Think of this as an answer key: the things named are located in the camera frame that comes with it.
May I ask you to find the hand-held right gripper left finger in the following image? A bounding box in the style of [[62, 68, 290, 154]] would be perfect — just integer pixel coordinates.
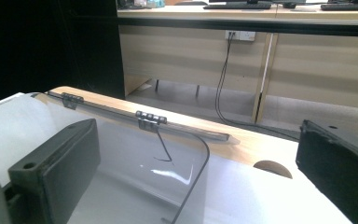
[[7, 118, 103, 224]]

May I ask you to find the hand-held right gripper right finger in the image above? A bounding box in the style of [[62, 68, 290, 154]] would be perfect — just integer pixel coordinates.
[[295, 119, 358, 224]]

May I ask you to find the transparent grey lidded storage box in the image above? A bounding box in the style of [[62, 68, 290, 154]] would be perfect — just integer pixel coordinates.
[[30, 91, 231, 224]]

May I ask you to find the white board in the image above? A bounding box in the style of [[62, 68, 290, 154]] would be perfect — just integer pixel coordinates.
[[0, 91, 352, 224]]

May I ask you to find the beige office desk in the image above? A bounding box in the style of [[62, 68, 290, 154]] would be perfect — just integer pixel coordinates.
[[117, 0, 358, 126]]

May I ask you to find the black curtain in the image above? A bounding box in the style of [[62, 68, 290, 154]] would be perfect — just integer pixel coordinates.
[[0, 0, 127, 109]]

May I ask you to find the black keyboard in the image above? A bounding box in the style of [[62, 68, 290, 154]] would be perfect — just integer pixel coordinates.
[[202, 2, 272, 10], [320, 2, 358, 12]]

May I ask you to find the long black power cable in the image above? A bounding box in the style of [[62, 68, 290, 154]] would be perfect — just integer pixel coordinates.
[[214, 32, 301, 142]]

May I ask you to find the white wall socket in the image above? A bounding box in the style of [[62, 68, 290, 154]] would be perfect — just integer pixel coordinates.
[[225, 29, 257, 43]]

